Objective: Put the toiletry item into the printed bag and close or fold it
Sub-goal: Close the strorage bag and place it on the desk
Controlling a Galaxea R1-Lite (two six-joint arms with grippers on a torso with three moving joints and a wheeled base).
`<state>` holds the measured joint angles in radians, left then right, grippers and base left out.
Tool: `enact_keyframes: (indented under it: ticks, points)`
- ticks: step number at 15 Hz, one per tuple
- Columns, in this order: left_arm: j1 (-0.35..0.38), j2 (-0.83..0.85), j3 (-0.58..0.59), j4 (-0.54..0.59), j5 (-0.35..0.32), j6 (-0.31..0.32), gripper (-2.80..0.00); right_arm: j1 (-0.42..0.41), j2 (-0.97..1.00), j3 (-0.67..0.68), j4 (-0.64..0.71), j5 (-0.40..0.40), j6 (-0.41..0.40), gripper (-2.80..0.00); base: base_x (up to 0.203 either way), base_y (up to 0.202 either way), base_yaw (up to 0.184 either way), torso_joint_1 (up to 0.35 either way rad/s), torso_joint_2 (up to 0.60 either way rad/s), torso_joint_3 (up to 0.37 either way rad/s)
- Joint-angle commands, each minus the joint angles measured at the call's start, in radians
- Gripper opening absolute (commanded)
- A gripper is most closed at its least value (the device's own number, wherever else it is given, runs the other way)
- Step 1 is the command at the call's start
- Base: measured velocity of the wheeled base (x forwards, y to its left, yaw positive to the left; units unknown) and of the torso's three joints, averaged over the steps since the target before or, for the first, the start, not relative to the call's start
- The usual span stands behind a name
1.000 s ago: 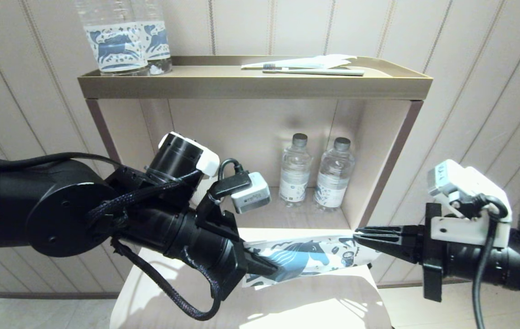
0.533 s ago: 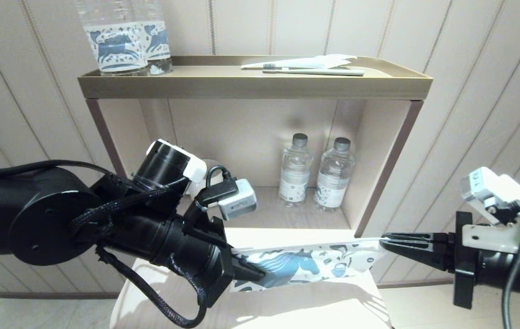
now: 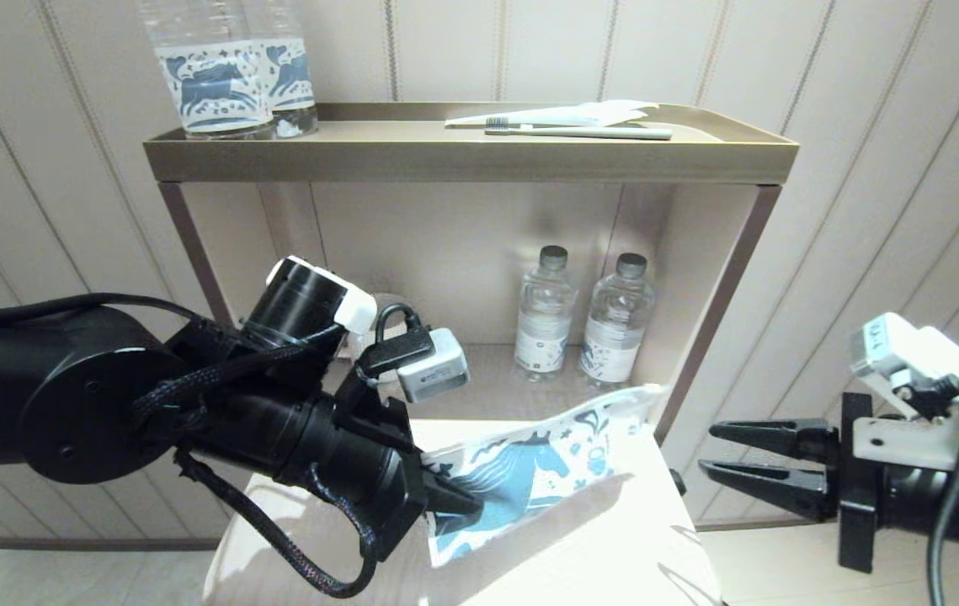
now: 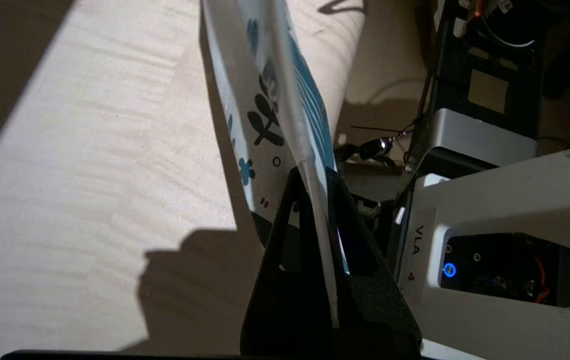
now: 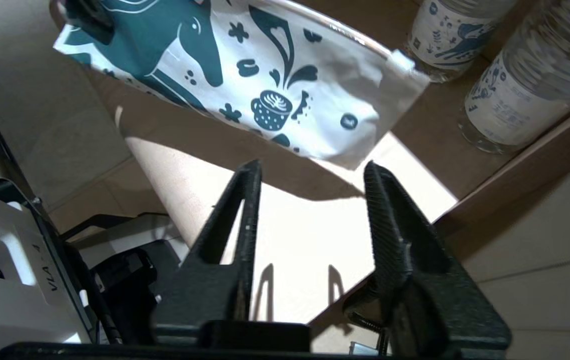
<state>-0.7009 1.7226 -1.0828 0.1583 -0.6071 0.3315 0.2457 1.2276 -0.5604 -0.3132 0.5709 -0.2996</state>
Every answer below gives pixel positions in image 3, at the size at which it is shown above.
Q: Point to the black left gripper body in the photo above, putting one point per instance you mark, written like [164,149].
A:
[407,505]

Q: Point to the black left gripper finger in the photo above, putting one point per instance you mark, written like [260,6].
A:
[454,501]

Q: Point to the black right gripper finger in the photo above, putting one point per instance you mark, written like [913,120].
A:
[782,438]
[782,488]

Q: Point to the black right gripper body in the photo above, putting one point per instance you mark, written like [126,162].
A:
[856,522]

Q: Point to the blue patterned zip pouch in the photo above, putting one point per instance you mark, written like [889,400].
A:
[530,471]

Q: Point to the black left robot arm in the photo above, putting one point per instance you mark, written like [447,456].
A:
[66,396]

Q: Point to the white ribbed mug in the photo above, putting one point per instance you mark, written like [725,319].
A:
[395,311]

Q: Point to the small clear water bottle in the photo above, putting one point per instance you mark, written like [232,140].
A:
[545,328]
[614,337]

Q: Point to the beige wooden shelf unit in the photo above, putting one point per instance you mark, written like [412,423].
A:
[445,160]

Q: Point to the pale toothbrush brown bristles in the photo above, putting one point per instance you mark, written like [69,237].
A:
[597,133]

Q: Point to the white paper wrapper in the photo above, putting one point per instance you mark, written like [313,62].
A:
[597,112]

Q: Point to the large bottle blue print label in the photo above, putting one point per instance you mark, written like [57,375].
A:
[294,76]
[210,84]

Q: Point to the white right camera bracket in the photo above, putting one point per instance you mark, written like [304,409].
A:
[908,442]

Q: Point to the black left camera bracket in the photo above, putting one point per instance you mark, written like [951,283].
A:
[378,396]

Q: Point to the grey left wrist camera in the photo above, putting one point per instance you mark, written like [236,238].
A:
[437,370]

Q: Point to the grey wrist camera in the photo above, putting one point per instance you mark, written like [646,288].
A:
[908,349]
[437,370]

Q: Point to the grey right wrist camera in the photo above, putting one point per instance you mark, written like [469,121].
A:
[908,349]

